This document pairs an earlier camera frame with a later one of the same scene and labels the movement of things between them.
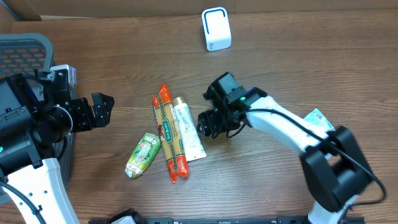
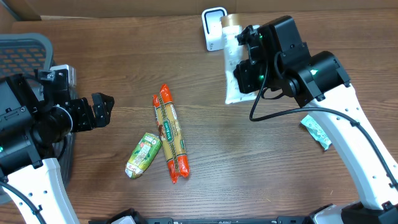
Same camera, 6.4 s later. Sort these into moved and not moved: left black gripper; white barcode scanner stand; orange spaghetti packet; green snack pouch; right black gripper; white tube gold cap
Moved: white tube gold cap; right black gripper
Not moved: orange spaghetti packet; left black gripper; green snack pouch; white barcode scanner stand
